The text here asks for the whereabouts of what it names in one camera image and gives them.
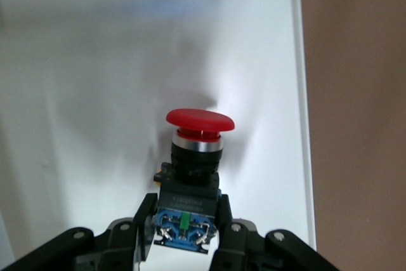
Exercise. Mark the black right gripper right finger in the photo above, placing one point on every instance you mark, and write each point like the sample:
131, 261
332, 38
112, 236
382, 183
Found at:
231, 229

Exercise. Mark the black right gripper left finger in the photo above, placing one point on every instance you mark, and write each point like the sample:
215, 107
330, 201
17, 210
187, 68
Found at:
144, 220

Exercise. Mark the red mushroom push button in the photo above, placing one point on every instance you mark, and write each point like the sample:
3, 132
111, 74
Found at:
200, 122

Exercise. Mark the white cabinet drawer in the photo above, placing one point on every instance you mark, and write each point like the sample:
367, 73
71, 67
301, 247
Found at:
95, 61

